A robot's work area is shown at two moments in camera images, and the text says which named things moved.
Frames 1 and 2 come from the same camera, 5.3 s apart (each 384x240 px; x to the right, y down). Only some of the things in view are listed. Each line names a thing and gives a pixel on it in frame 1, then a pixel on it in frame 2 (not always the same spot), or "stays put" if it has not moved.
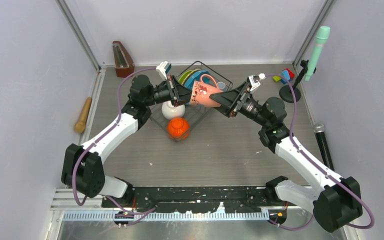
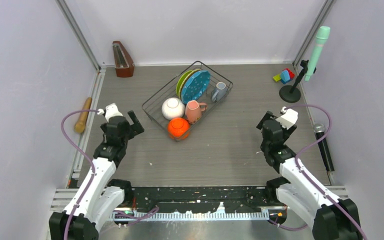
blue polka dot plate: (197, 76) stays put
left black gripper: (180, 94) → (137, 129)
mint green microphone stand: (321, 35) stays put
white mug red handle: (201, 92) → (193, 111)
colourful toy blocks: (287, 73) stays put
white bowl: (170, 112) stays put
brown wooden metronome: (124, 65) stays put
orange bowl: (178, 128) stays put
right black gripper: (230, 98) → (268, 115)
